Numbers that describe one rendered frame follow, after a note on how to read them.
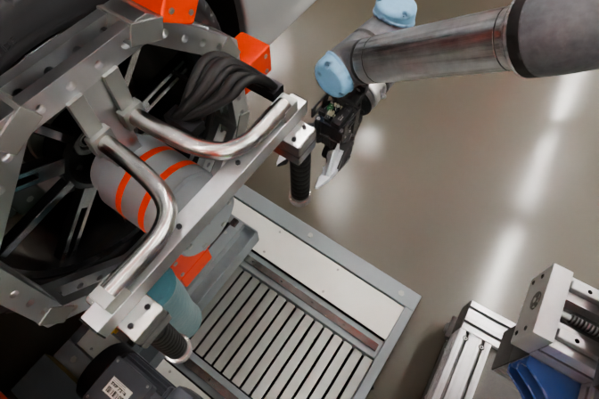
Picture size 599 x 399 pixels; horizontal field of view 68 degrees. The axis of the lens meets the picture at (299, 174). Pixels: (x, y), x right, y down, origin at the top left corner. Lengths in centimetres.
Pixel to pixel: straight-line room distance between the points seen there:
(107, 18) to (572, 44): 55
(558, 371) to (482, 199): 102
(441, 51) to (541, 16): 13
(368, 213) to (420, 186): 24
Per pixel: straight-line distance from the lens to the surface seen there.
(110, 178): 76
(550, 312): 85
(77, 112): 63
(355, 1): 252
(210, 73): 65
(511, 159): 200
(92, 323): 58
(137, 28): 64
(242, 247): 145
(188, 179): 71
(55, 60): 64
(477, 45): 58
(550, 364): 92
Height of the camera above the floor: 150
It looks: 58 degrees down
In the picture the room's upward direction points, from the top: straight up
